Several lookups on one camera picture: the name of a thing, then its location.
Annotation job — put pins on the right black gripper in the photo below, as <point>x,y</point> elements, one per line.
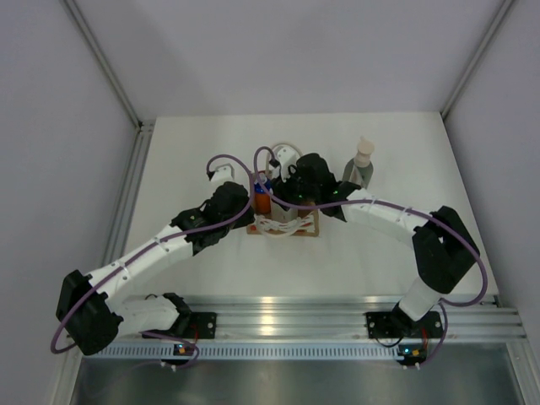
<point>281,189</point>

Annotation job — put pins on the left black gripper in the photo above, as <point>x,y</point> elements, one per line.
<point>246,218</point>

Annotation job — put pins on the burlap watermelon canvas bag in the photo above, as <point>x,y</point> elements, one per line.
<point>307,223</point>

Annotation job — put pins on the white bottle grey cap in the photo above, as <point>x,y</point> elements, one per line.
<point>283,215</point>

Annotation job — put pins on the grey pump bottle beige cap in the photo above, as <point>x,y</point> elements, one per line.
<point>359,170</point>

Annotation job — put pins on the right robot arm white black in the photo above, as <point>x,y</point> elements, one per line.
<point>443,249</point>

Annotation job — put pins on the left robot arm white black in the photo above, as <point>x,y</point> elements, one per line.
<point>98,307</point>

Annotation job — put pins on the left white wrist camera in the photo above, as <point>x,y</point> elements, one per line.
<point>222,174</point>

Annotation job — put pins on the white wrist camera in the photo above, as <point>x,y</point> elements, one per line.
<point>222,174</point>
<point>286,156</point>

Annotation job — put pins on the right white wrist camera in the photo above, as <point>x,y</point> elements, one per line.
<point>286,156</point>

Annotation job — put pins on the left aluminium frame post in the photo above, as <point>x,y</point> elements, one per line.
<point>82,26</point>

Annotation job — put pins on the aluminium frame post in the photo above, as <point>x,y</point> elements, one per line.
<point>479,51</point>
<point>82,26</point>

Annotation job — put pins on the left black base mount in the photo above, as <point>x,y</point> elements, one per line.
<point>202,325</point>

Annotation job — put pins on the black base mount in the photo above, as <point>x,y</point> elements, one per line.
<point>380,325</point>
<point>202,325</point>

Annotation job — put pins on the white slotted cable duct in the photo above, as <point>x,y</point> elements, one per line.
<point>256,351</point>

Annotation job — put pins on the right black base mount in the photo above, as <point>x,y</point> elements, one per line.
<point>380,325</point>

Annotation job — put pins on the aluminium mounting rail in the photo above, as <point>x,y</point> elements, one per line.
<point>342,319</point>

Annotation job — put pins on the right aluminium frame post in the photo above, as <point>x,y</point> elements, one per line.
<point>479,51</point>

